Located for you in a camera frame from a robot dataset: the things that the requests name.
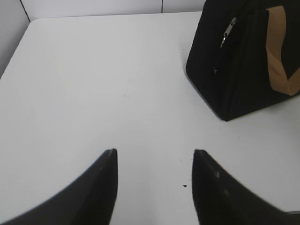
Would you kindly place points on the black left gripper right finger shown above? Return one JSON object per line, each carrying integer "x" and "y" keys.
{"x": 219, "y": 199}

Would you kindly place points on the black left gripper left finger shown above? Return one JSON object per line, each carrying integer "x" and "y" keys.
{"x": 88, "y": 200}

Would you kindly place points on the black bag with tan handles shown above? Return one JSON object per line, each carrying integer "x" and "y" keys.
{"x": 259, "y": 63}

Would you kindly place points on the silver zipper pull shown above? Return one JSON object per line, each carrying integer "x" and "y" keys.
{"x": 228, "y": 30}

